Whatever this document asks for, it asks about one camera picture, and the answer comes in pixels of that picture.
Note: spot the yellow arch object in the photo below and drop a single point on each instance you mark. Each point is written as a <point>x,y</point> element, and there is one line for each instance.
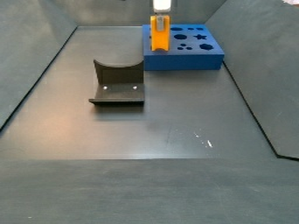
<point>160,37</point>

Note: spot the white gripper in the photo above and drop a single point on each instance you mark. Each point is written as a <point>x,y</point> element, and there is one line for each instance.
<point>161,6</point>

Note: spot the blue foam shape-sorter block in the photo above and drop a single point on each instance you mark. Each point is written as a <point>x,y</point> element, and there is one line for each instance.
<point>193,51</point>

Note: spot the black arch holder stand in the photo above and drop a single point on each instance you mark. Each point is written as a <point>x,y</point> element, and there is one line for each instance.
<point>120,83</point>

